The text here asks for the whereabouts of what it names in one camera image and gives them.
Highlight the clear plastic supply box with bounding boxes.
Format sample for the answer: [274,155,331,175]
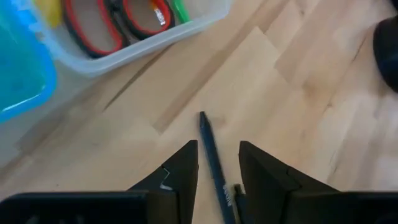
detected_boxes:
[29,0,233,78]

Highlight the green marker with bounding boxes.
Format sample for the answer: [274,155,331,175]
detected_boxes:
[170,0,192,24]

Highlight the yellow highlighter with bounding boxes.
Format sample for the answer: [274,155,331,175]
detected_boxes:
[33,0,63,28]

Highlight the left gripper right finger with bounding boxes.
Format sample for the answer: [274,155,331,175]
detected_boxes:
[238,141,398,224]

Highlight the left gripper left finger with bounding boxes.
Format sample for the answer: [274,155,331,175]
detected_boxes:
[0,139,200,224]

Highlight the red and black scissors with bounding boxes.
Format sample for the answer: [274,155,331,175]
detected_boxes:
[63,0,175,59]

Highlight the dark blue printed pen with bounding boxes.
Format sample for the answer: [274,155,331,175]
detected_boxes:
[198,111,237,224]

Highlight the blue plastic box lid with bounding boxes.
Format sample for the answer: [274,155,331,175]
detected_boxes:
[0,0,58,124]

